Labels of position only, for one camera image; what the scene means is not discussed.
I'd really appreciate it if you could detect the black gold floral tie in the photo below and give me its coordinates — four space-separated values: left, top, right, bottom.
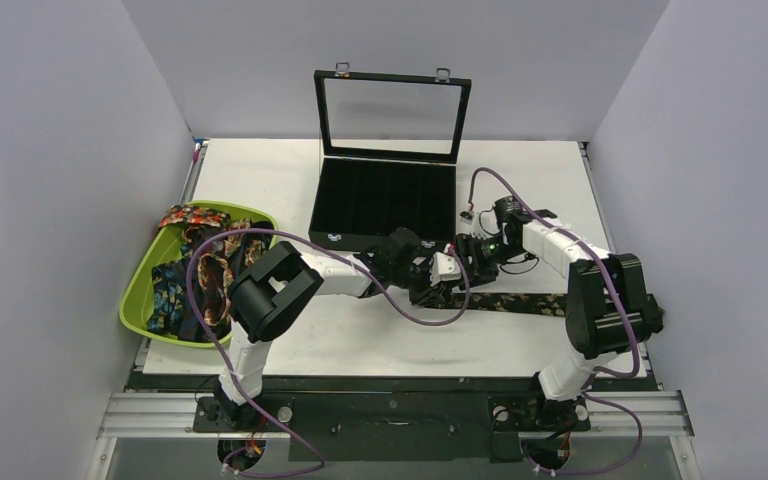
422 292 597 317

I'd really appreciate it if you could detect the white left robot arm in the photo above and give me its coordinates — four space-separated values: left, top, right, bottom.
214 228 463 430

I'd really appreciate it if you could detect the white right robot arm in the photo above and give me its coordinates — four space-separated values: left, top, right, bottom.
455 196 664 427

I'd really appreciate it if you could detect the black display case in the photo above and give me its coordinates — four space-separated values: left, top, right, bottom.
308 62 472 252

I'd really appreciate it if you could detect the brown paisley tie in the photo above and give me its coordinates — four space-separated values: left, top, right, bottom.
196 233 272 337

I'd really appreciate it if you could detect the red floral tie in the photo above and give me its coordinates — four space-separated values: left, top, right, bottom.
158 204 231 243

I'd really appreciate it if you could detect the blue floral tie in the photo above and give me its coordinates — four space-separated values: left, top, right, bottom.
146 259 191 336

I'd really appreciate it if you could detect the green plastic bin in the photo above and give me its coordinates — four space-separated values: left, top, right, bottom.
119 200 277 349

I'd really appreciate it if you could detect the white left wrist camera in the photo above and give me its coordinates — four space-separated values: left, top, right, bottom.
429 243 462 286

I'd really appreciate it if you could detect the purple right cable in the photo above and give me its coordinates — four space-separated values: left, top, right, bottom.
467 166 644 478

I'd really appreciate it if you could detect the purple cable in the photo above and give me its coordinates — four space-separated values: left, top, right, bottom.
467 166 644 478
185 227 471 479

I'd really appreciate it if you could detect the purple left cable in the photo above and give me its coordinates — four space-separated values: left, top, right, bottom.
185 227 471 479

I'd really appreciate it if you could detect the aluminium rail frame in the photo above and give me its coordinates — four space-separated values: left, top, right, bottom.
97 391 694 439

